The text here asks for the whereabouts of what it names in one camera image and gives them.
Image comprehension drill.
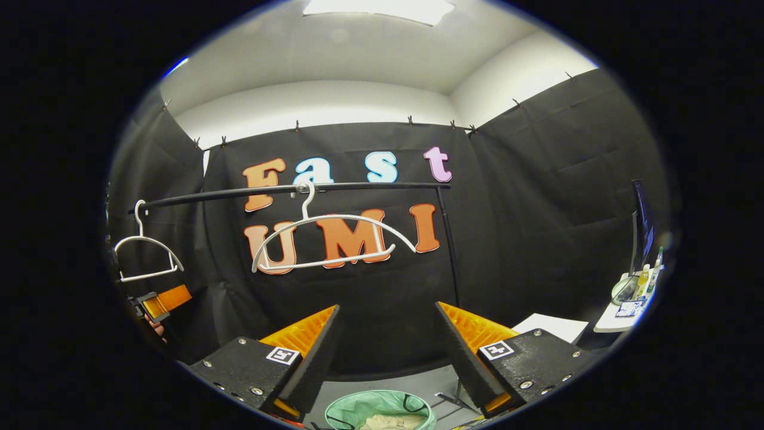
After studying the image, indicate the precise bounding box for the white small clothes hanger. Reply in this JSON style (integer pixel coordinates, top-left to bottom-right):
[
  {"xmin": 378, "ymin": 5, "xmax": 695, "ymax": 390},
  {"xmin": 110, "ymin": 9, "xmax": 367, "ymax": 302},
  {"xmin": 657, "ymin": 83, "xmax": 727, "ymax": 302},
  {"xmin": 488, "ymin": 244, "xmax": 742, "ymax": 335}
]
[{"xmin": 113, "ymin": 199, "xmax": 186, "ymax": 283}]

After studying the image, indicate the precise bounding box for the white wide-shouldered clothes hanger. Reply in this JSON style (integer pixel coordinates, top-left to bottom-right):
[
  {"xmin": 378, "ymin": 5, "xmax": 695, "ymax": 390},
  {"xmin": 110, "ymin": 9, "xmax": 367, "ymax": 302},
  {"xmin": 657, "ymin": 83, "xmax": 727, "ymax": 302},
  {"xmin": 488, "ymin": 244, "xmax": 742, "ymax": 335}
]
[{"xmin": 251, "ymin": 181, "xmax": 417, "ymax": 274}]

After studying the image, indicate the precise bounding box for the clear bowl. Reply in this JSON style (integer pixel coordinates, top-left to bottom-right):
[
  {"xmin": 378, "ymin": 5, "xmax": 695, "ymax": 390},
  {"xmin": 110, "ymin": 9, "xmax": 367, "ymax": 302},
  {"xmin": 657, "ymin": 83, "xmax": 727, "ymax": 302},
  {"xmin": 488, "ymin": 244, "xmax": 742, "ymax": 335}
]
[{"xmin": 611, "ymin": 274, "xmax": 638, "ymax": 305}]

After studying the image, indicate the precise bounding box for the white board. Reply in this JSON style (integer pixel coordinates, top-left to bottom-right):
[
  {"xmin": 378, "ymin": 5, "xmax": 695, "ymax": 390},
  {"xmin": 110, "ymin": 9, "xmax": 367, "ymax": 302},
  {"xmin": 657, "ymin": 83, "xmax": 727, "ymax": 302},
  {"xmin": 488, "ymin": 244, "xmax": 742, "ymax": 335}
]
[{"xmin": 512, "ymin": 313, "xmax": 589, "ymax": 344}]

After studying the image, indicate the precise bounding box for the ceiling light panel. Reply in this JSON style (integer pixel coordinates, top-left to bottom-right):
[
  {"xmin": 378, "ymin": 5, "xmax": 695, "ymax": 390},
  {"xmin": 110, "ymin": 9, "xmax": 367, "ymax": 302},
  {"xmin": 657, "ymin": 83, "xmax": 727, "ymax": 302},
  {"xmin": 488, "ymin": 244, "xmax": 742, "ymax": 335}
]
[{"xmin": 303, "ymin": 0, "xmax": 457, "ymax": 27}]

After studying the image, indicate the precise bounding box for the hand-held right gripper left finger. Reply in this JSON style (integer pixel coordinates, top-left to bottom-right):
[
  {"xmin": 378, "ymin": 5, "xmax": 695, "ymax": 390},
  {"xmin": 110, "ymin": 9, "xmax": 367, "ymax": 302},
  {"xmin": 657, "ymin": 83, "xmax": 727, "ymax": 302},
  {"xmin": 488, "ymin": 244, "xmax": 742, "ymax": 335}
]
[{"xmin": 190, "ymin": 303, "xmax": 342, "ymax": 426}]

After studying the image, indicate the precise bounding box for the black monitor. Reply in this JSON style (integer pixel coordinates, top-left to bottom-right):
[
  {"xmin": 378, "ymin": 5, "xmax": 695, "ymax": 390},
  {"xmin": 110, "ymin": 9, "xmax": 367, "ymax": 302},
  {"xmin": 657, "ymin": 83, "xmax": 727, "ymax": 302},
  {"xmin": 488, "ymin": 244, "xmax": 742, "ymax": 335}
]
[{"xmin": 628, "ymin": 179, "xmax": 656, "ymax": 281}]

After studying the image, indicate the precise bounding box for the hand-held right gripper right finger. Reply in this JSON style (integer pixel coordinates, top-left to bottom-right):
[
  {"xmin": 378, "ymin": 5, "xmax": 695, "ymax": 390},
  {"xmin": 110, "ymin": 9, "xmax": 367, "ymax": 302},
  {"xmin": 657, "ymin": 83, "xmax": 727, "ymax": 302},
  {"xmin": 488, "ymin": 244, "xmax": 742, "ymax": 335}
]
[{"xmin": 435, "ymin": 302, "xmax": 597, "ymax": 419}]

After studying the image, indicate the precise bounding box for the white side table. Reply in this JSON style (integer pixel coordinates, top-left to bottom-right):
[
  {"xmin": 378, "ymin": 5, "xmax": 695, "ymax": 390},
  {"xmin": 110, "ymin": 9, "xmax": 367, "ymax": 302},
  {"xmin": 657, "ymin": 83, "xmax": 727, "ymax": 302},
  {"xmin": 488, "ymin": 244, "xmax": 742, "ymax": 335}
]
[{"xmin": 593, "ymin": 281, "xmax": 657, "ymax": 333}]

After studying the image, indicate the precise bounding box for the cream jacket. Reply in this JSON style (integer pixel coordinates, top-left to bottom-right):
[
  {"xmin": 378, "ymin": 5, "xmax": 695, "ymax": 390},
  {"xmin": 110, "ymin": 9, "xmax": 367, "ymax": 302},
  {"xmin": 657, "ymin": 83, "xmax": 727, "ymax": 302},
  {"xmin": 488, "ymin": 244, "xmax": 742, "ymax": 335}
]
[{"xmin": 358, "ymin": 412, "xmax": 427, "ymax": 430}]

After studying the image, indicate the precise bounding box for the black clothes rack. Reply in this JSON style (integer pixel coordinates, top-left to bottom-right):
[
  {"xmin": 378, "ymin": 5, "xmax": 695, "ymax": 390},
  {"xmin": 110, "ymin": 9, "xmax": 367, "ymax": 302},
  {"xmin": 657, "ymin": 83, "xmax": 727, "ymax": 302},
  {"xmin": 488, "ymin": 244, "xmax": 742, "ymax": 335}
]
[{"xmin": 127, "ymin": 181, "xmax": 478, "ymax": 414}]

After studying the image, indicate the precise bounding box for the black backdrop cloth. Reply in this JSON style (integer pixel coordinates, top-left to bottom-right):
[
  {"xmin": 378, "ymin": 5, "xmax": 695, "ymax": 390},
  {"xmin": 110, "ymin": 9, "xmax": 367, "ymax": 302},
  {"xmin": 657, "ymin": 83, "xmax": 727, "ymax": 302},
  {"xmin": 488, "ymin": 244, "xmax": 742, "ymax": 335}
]
[{"xmin": 106, "ymin": 67, "xmax": 672, "ymax": 383}]

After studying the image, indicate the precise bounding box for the green laundry hamper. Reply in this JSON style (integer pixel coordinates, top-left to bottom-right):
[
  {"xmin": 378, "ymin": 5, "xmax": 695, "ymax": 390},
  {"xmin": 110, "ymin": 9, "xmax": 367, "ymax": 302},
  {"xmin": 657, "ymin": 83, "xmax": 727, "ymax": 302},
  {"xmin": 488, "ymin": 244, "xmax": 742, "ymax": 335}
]
[{"xmin": 324, "ymin": 389, "xmax": 438, "ymax": 430}]

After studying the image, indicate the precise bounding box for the white bottle green cap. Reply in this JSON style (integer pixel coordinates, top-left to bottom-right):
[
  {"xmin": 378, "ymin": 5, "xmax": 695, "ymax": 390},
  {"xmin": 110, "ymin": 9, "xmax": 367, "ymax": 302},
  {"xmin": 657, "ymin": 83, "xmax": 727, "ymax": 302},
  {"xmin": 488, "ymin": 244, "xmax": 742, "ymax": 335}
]
[{"xmin": 648, "ymin": 246, "xmax": 664, "ymax": 293}]

